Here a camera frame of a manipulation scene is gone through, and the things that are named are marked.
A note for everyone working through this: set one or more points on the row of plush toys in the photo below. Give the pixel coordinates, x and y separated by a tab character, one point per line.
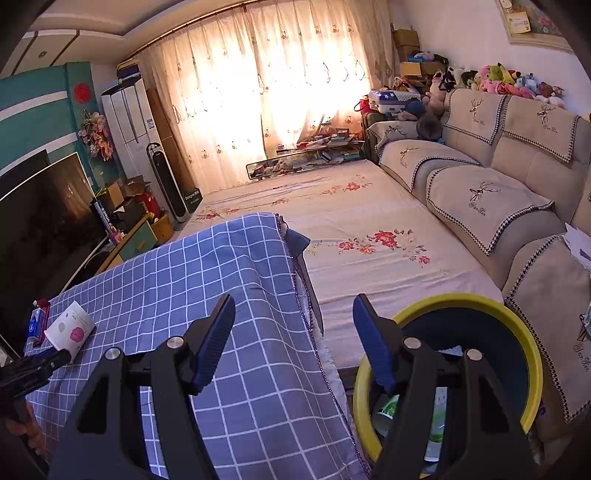
503	81

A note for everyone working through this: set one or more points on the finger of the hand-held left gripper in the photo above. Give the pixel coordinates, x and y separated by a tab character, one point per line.
57	357

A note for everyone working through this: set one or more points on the black tower fan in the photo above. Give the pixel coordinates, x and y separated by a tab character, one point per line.
166	184

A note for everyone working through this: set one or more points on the red box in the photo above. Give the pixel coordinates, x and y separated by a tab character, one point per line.
147	205

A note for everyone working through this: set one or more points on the green yellow tv cabinet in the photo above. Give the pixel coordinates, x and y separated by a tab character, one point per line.
134	240

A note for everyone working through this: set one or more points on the dark flat box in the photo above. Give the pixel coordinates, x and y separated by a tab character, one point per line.
128	69

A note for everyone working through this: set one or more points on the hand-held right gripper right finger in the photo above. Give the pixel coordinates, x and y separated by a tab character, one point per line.
374	341

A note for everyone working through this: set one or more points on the black tall box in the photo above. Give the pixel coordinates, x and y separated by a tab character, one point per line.
102	214

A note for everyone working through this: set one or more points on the framed flower picture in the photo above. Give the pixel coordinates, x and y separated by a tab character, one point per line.
531	25

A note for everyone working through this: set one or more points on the small cardboard box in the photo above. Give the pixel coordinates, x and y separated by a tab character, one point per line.
410	69

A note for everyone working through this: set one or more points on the yellow bucket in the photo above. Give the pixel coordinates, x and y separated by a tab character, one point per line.
164	228

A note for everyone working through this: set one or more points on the dark blue cloth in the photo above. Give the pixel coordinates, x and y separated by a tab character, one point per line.
295	240

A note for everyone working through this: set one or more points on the grey round cushion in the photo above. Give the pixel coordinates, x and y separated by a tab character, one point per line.
429	127

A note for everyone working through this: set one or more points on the floral bedsheet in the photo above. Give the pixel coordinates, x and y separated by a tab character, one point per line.
369	207

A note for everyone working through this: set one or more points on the red round wall ornament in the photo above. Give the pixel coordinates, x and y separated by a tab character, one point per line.
81	92

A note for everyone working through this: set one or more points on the cream embroidered curtain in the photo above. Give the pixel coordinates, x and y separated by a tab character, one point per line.
258	92

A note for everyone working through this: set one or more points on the yellow rimmed trash bin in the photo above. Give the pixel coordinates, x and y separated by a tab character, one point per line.
485	323

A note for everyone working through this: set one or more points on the large curved television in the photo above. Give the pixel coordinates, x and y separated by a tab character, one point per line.
46	230

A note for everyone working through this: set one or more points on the black printed box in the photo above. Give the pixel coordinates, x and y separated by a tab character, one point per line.
193	199

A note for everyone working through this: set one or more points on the blue checked tablecloth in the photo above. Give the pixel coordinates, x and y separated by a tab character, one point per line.
194	267

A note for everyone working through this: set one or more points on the white packet with pink circle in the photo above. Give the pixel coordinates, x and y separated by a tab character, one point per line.
69	330

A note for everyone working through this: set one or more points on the glass coffee table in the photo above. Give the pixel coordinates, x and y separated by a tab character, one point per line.
314	154

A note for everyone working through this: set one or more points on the hanging flower decoration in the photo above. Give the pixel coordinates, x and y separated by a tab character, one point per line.
96	136

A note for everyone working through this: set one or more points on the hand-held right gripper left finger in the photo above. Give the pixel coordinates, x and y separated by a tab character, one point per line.
214	341

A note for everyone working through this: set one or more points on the beige sofa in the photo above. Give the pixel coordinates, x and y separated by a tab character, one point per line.
485	194

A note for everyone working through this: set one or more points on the star print storage case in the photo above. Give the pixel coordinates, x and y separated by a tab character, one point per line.
392	102

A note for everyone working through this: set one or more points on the blue tissue pack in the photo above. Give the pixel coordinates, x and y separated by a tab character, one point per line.
37	323

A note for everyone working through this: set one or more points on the person's left hand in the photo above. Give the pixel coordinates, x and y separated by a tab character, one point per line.
27	431

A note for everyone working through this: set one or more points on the open cardboard box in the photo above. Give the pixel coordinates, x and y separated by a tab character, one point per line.
122	189

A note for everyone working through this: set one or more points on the large cardboard box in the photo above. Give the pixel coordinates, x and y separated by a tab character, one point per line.
405	38

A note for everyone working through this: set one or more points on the red notebook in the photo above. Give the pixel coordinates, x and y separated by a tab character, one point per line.
44	304

